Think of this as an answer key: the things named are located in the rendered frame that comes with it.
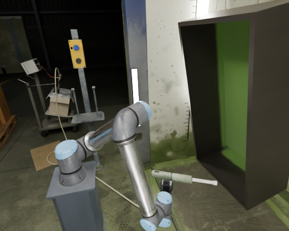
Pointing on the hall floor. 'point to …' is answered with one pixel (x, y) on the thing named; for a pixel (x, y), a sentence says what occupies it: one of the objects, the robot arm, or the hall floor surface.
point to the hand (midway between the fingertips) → (167, 178)
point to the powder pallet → (2, 134)
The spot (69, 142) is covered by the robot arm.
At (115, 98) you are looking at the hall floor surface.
